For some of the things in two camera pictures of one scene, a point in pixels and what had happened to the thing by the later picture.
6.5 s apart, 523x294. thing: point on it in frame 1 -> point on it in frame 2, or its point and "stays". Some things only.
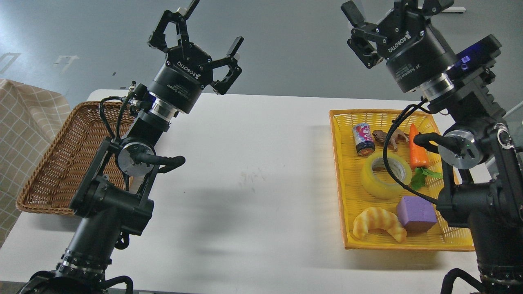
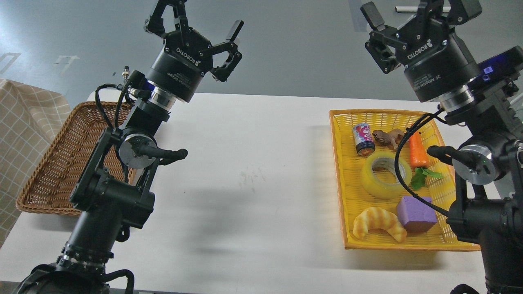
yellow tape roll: (376, 188) stays
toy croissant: (376, 217) stays
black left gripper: (181, 82) -> (187, 55)
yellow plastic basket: (390, 186) stays
